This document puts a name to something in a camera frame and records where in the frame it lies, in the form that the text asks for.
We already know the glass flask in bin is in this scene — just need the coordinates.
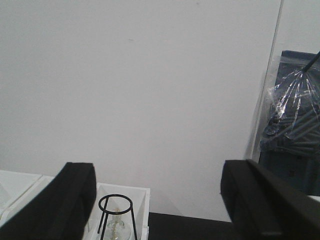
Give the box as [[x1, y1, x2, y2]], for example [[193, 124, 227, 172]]
[[100, 208, 132, 240]]

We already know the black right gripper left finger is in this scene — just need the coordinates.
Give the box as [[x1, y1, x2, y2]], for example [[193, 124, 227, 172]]
[[0, 162, 97, 240]]

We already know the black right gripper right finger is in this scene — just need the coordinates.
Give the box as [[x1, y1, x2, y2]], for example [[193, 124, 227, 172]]
[[220, 160, 320, 240]]

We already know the black wire tripod stand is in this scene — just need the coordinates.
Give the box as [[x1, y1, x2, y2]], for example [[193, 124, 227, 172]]
[[97, 193, 138, 240]]

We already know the middle white storage bin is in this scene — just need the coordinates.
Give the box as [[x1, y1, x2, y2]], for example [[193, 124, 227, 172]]
[[0, 175, 54, 226]]

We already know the left white storage bin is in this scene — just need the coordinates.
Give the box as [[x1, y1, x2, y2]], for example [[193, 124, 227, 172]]
[[0, 170, 42, 214]]

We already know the plastic bag of pegs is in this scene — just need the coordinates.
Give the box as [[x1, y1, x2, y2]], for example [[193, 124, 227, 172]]
[[259, 70, 320, 157]]

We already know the right white storage bin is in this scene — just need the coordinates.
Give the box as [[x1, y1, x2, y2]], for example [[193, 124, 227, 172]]
[[83, 183, 150, 240]]

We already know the white storage bin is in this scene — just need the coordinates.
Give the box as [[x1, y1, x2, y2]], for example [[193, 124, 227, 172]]
[[83, 183, 150, 240], [0, 175, 54, 226], [0, 170, 42, 214]]

